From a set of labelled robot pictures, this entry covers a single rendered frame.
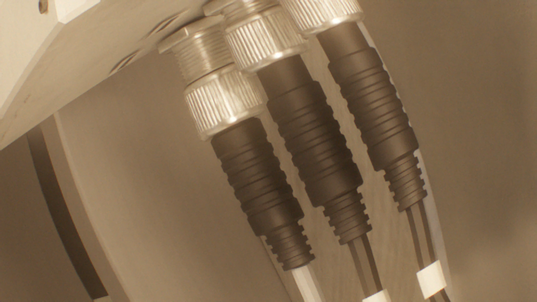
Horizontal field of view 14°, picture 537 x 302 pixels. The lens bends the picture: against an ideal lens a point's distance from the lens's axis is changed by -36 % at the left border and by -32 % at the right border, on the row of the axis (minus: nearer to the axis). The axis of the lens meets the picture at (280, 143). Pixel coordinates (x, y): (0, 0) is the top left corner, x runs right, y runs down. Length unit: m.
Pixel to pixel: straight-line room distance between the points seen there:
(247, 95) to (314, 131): 0.04
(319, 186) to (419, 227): 0.04
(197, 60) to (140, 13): 0.09
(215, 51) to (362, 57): 0.07
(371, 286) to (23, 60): 0.14
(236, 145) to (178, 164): 0.11
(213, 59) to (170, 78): 0.11
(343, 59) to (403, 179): 0.03
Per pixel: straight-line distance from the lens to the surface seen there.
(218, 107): 0.66
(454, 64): 0.63
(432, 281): 0.60
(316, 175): 0.63
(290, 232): 0.66
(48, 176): 1.63
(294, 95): 0.63
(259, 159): 0.66
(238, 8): 0.63
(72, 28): 0.51
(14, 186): 1.57
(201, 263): 0.76
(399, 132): 0.59
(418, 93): 0.66
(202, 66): 0.66
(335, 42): 0.60
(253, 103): 0.66
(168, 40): 0.66
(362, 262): 0.63
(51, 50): 0.52
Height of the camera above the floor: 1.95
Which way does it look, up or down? 41 degrees down
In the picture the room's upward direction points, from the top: 4 degrees counter-clockwise
